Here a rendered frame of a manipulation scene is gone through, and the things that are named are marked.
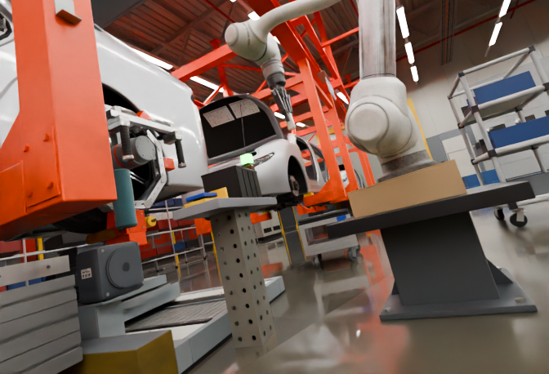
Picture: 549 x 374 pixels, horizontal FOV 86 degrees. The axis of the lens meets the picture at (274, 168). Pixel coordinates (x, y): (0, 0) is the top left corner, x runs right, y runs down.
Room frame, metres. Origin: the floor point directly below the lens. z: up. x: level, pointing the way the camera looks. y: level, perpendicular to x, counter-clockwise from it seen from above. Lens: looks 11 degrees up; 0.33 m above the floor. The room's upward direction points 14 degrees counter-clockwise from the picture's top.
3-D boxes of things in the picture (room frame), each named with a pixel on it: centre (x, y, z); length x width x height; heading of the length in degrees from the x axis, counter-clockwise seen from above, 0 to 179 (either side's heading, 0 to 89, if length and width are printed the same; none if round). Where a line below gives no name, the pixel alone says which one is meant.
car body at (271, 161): (6.26, -0.04, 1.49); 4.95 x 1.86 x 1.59; 159
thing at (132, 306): (1.51, 0.91, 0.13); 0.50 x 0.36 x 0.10; 159
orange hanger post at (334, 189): (4.85, -0.68, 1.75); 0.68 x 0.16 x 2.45; 69
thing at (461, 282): (1.02, -0.44, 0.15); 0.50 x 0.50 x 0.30; 62
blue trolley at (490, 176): (5.61, -3.63, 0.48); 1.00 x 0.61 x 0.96; 156
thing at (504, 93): (1.95, -1.55, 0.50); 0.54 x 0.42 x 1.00; 159
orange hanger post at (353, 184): (6.65, -1.37, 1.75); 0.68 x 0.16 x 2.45; 69
